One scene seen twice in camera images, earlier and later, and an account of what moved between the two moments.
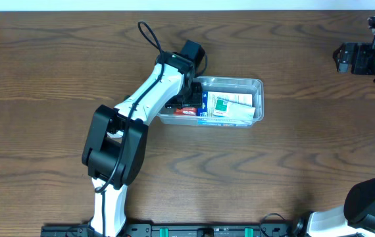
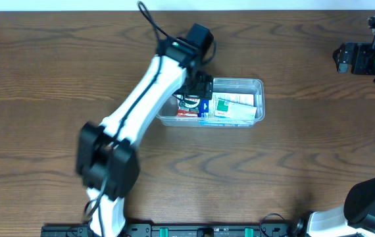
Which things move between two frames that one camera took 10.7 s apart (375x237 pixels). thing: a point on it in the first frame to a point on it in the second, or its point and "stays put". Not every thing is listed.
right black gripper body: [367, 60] stays put
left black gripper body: [192, 98] to [198, 85]
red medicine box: [185, 111] stays put
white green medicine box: [228, 108] stays put
